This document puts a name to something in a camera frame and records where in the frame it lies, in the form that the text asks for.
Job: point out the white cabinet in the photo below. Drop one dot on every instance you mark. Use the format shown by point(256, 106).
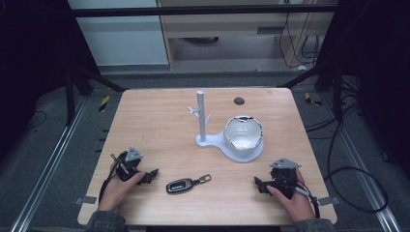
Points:
point(119, 38)

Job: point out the yellow black striped tape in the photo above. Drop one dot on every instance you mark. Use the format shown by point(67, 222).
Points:
point(312, 100)
point(104, 103)

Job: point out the person's left hand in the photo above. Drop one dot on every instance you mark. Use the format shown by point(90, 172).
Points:
point(116, 191)

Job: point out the wooden desk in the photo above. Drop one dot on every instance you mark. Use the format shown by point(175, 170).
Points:
point(232, 29)

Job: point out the grey key stand with tray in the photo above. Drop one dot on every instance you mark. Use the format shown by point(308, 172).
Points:
point(240, 153)

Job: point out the person's right hand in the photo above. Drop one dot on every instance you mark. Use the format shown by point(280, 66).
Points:
point(298, 206)

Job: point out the grey table bracket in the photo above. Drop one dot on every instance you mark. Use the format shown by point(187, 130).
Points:
point(85, 200)
point(328, 201)

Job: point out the white bowl with dark rim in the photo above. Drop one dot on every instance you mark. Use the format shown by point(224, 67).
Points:
point(242, 133)

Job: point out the black curtain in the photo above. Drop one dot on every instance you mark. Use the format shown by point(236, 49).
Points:
point(374, 74)
point(35, 64)

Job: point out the black metal stand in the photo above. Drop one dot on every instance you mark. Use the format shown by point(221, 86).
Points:
point(328, 80)
point(77, 83)

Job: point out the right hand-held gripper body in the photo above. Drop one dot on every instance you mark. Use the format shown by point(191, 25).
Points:
point(285, 179)

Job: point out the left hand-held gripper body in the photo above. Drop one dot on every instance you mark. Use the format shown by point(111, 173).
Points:
point(128, 166)

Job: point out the metal floor rail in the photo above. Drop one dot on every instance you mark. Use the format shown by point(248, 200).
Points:
point(364, 174)
point(48, 164)

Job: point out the black horizontal frame bar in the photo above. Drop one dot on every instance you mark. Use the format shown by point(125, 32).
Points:
point(193, 10)

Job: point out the round grey table grommet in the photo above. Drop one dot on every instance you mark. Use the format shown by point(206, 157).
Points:
point(239, 101)

